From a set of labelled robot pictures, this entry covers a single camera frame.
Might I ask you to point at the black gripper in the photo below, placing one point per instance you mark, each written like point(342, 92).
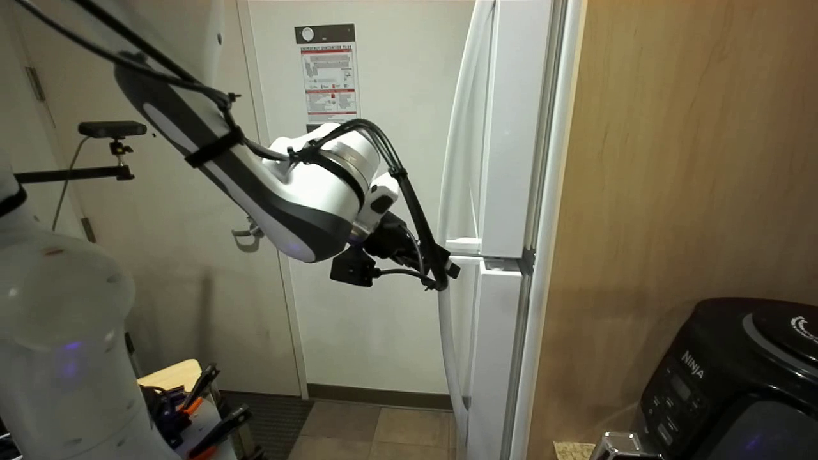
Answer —
point(395, 252)

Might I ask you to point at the white fridge door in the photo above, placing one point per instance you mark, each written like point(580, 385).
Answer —
point(478, 327)

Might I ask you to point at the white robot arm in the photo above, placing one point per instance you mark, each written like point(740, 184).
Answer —
point(337, 196)

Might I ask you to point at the white upper freezer door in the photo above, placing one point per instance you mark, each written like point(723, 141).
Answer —
point(494, 121)

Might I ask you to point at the white room door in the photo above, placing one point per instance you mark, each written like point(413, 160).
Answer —
point(197, 289)

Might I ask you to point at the black orange tool clamp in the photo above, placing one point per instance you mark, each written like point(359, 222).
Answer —
point(181, 405)

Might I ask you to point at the black air fryer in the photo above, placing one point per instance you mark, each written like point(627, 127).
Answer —
point(740, 381)

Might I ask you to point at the red white wall notice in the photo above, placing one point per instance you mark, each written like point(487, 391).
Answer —
point(331, 69)

